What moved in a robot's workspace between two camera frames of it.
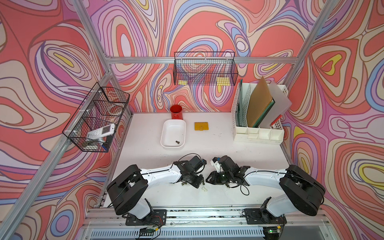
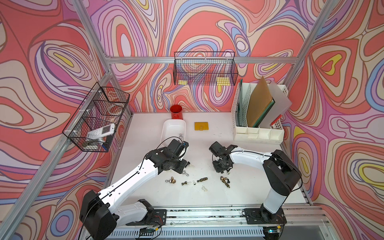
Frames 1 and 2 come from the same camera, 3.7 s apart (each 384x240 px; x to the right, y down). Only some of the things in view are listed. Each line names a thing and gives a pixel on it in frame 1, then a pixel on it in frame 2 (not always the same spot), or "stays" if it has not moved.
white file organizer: [241, 132] stays
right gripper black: [214, 180] -> [217, 169]
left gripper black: [199, 182] -> [183, 164]
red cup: [176, 112] stays
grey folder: [282, 103] stays
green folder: [240, 104] stays
